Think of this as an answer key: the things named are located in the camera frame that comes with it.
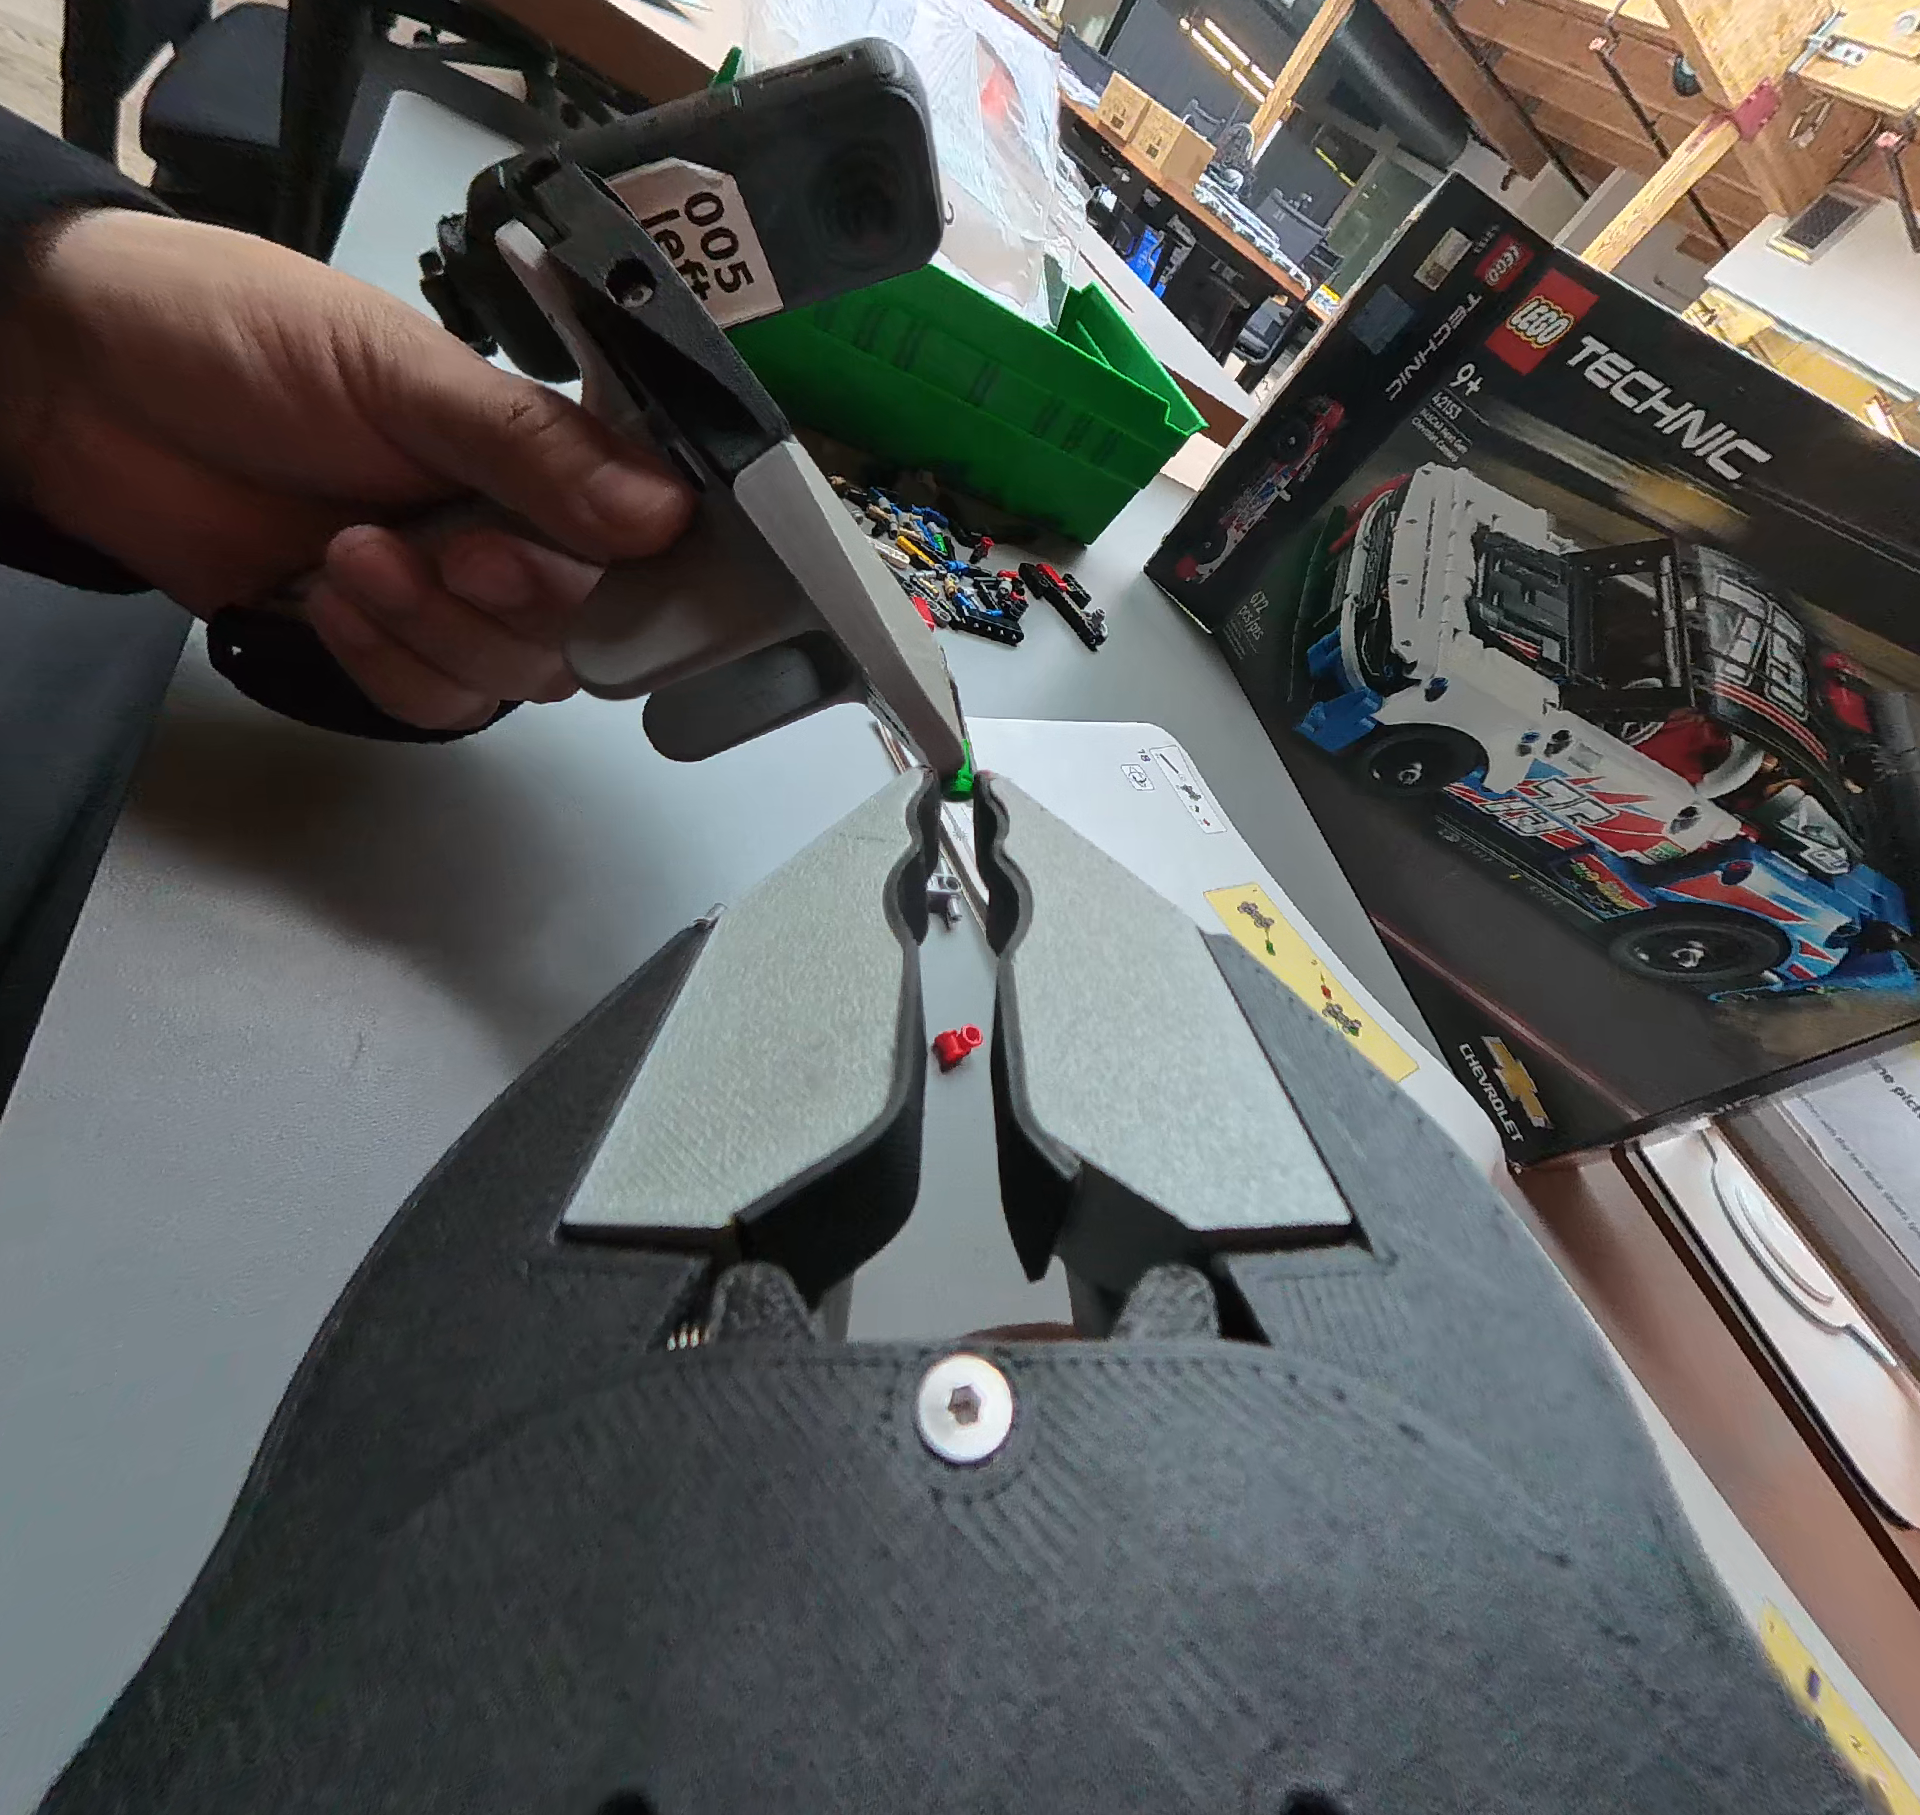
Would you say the cardboard box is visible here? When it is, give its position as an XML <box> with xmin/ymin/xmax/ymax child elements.
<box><xmin>1098</xmin><ymin>71</ymin><xmax>1218</xmax><ymax>188</ymax></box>

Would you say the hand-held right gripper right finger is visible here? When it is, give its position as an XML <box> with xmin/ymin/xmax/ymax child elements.
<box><xmin>974</xmin><ymin>779</ymin><xmax>1356</xmax><ymax>1285</ymax></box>

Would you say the person's left hand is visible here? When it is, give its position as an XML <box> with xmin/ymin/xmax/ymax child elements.
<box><xmin>0</xmin><ymin>208</ymin><xmax>704</xmax><ymax>732</ymax></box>

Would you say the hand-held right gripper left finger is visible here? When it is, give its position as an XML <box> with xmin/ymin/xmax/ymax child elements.
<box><xmin>558</xmin><ymin>770</ymin><xmax>941</xmax><ymax>1307</ymax></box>

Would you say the white plastic object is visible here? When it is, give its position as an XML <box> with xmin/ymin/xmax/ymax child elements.
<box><xmin>1703</xmin><ymin>1132</ymin><xmax>1899</xmax><ymax>1382</ymax></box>

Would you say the lego instruction booklet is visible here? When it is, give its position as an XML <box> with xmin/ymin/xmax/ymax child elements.
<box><xmin>960</xmin><ymin>718</ymin><xmax>1907</xmax><ymax>1815</ymax></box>

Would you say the person's dark clothing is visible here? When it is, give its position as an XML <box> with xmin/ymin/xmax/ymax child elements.
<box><xmin>0</xmin><ymin>555</ymin><xmax>205</xmax><ymax>1119</ymax></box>

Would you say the black red lego beam assembly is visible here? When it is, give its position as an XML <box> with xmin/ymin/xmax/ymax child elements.
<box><xmin>1020</xmin><ymin>558</ymin><xmax>1113</xmax><ymax>651</ymax></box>

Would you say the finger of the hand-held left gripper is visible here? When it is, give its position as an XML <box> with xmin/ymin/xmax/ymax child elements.
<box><xmin>732</xmin><ymin>437</ymin><xmax>978</xmax><ymax>784</ymax></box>

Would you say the black office chair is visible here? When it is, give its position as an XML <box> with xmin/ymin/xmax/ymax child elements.
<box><xmin>68</xmin><ymin>0</ymin><xmax>602</xmax><ymax>257</ymax></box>

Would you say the pile of loose lego pieces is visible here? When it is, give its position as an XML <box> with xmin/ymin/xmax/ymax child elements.
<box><xmin>833</xmin><ymin>478</ymin><xmax>1038</xmax><ymax>647</ymax></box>

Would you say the green plastic bin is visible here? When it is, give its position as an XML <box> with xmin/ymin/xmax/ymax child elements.
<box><xmin>711</xmin><ymin>46</ymin><xmax>1210</xmax><ymax>547</ymax></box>

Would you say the lego race car box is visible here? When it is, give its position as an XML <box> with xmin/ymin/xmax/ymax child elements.
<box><xmin>1143</xmin><ymin>172</ymin><xmax>1920</xmax><ymax>1172</ymax></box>

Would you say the clear sign holder with sheet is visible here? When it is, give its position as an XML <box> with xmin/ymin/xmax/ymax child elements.
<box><xmin>1712</xmin><ymin>1041</ymin><xmax>1920</xmax><ymax>1337</ymax></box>

